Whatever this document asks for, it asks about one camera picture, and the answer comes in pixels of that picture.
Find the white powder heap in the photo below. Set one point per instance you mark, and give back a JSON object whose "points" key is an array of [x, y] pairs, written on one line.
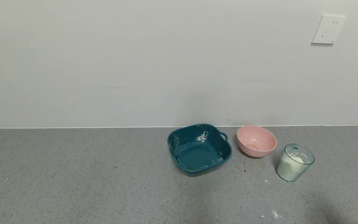
{"points": [[295, 159]]}

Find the white wall socket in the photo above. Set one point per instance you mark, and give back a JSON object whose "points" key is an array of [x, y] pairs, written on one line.
{"points": [[328, 29]]}

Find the pink ribbed bowl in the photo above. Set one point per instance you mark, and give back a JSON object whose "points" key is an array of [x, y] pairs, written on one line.
{"points": [[256, 140]]}

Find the clear ribbed plastic cup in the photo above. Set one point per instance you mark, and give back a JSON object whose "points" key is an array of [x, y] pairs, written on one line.
{"points": [[291, 172]]}

